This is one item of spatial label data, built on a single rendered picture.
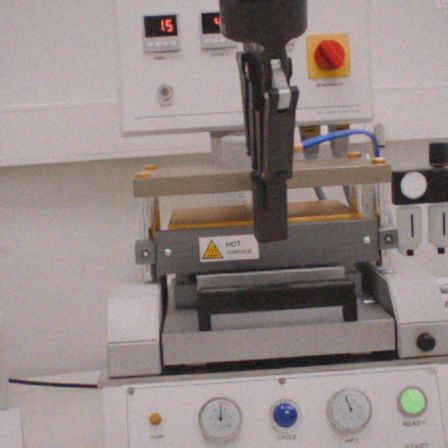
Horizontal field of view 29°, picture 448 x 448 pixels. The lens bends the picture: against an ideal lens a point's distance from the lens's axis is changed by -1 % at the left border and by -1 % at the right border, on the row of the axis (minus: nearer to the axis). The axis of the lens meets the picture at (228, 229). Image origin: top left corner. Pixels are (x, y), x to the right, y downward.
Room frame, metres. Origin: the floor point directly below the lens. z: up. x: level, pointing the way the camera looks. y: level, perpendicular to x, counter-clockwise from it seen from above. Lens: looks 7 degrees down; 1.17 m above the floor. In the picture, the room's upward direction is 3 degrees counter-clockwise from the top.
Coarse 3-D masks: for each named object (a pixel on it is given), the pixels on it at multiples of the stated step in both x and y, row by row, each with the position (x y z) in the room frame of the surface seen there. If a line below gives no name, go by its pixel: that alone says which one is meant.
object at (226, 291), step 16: (208, 288) 0.80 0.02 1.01; (224, 288) 0.80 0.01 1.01; (240, 288) 0.80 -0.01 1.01; (256, 288) 0.80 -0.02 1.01; (272, 288) 0.80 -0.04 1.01; (288, 288) 0.80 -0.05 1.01; (304, 288) 0.80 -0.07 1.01; (320, 288) 0.80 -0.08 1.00; (336, 288) 0.80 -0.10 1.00; (352, 288) 0.80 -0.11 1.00; (208, 304) 0.79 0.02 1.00; (224, 304) 0.80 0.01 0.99; (240, 304) 0.80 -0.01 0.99; (256, 304) 0.80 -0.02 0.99; (272, 304) 0.80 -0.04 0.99; (288, 304) 0.80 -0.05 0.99; (304, 304) 0.80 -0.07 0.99; (320, 304) 0.80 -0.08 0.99; (336, 304) 0.80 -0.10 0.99; (352, 304) 0.80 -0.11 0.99; (208, 320) 0.79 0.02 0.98; (352, 320) 0.80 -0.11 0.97
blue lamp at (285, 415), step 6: (276, 408) 0.77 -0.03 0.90; (282, 408) 0.77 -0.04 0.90; (288, 408) 0.77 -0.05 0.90; (294, 408) 0.77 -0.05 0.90; (276, 414) 0.77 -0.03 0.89; (282, 414) 0.77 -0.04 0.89; (288, 414) 0.77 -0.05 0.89; (294, 414) 0.77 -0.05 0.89; (276, 420) 0.77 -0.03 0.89; (282, 420) 0.76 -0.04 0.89; (288, 420) 0.76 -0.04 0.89; (294, 420) 0.77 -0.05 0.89; (282, 426) 0.77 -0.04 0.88; (288, 426) 0.77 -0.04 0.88
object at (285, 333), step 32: (192, 320) 0.84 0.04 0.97; (224, 320) 0.84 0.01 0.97; (256, 320) 0.83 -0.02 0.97; (288, 320) 0.82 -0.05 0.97; (320, 320) 0.81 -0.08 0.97; (384, 320) 0.80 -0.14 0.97; (192, 352) 0.79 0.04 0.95; (224, 352) 0.80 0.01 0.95; (256, 352) 0.80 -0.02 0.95; (288, 352) 0.80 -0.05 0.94; (320, 352) 0.80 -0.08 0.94; (352, 352) 0.81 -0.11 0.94
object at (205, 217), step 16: (192, 208) 1.07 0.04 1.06; (208, 208) 1.06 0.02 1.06; (224, 208) 1.05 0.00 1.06; (240, 208) 1.03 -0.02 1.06; (288, 208) 1.00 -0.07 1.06; (304, 208) 0.99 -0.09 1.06; (320, 208) 0.98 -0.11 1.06; (336, 208) 0.97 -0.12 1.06; (352, 208) 0.96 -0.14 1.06; (176, 224) 0.91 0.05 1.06; (192, 224) 0.91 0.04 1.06; (208, 224) 0.91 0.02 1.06; (224, 224) 0.91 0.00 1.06; (240, 224) 0.91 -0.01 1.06
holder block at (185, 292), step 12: (324, 264) 0.98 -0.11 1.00; (336, 264) 0.97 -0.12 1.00; (348, 264) 0.97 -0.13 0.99; (180, 276) 0.96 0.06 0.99; (192, 276) 0.97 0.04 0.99; (348, 276) 0.91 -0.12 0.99; (360, 276) 0.91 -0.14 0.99; (180, 288) 0.91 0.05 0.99; (192, 288) 0.91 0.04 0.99; (360, 288) 0.91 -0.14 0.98; (180, 300) 0.91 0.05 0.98; (192, 300) 0.91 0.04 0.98
